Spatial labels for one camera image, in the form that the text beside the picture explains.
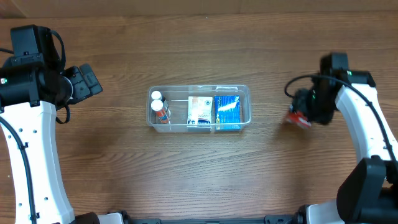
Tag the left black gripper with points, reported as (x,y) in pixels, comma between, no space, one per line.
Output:
(82,84)

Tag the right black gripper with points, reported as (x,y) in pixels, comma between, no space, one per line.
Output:
(304,109)

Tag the red medicine box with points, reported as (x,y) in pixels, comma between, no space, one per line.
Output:
(298,119)

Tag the black bottle white cap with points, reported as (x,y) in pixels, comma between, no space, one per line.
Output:
(157,95)

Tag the orange tube white cap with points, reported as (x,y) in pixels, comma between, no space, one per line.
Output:
(161,111)

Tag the blue medicine box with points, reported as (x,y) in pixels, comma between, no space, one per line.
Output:
(227,112)

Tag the white plaster box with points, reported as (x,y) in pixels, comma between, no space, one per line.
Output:
(200,111)

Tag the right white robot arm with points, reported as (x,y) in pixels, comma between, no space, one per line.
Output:
(369,193)

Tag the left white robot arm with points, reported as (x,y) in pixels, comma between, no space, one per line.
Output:
(35,84)

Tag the clear plastic container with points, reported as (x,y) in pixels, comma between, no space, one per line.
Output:
(177,97)

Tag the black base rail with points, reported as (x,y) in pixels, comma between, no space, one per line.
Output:
(217,220)

